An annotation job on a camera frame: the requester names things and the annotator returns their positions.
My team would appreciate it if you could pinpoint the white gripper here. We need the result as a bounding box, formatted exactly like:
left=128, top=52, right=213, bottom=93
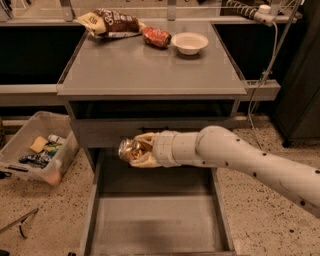
left=130, top=131, right=178, bottom=168

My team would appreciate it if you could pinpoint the crushed orange soda can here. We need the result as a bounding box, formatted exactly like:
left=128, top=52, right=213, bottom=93
left=118, top=138, right=153, bottom=162

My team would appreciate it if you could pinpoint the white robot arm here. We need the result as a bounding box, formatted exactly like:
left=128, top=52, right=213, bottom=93
left=129, top=126, right=320, bottom=218

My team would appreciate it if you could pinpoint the grey upper closed drawer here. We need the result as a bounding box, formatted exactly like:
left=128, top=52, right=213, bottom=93
left=72, top=118, right=235, bottom=148

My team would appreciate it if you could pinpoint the grey open pulled-out drawer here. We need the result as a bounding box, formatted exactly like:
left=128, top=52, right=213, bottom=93
left=79, top=149, right=237, bottom=256

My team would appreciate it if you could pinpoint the grey drawer cabinet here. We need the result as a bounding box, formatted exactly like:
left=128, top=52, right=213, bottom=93
left=58, top=20, right=247, bottom=167

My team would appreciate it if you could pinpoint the red soda can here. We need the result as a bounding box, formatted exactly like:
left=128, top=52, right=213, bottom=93
left=142, top=26, right=171, bottom=49

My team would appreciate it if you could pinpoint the white bottle in bin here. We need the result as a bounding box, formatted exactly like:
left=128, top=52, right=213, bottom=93
left=48, top=134, right=66, bottom=144

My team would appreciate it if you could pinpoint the clear plastic storage bin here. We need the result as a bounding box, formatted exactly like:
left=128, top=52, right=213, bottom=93
left=0, top=111, right=79, bottom=186

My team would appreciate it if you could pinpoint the blue snack packet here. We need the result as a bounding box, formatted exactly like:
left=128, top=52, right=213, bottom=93
left=19, top=154, right=51, bottom=168

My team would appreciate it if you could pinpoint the yellow sponge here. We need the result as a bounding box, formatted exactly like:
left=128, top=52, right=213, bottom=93
left=29, top=136, right=48, bottom=153

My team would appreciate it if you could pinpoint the white bowl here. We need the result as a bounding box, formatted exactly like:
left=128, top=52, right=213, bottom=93
left=171, top=32, right=209, bottom=56

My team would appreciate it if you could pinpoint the brown chip bag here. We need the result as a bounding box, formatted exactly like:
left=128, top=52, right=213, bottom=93
left=77, top=8, right=146, bottom=38

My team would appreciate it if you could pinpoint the metal stand leg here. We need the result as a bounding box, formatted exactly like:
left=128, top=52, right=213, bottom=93
left=0, top=208, right=39, bottom=239

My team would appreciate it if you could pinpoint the white power strip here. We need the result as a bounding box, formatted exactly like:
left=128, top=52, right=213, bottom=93
left=225, top=0, right=277, bottom=27

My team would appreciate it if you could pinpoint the white cable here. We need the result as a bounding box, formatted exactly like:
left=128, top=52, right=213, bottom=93
left=246, top=20, right=279, bottom=151

